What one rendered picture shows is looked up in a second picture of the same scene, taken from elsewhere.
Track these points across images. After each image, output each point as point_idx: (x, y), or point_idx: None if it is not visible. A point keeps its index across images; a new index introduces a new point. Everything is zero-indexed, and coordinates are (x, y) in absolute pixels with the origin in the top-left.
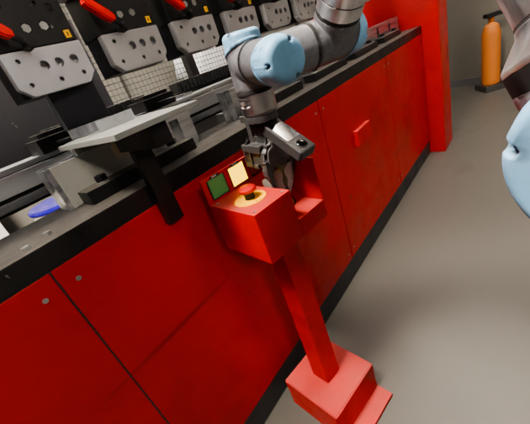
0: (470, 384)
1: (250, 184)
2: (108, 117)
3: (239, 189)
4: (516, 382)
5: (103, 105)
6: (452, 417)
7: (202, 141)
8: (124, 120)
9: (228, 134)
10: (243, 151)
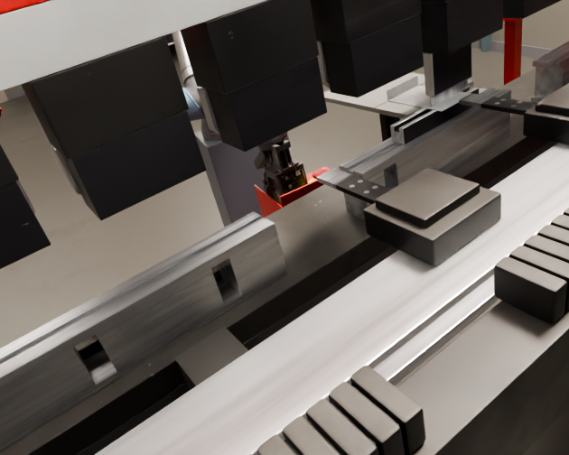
0: None
1: (315, 171)
2: (405, 81)
3: (326, 171)
4: None
5: (425, 82)
6: None
7: (343, 206)
8: (396, 94)
9: (303, 203)
10: (303, 168)
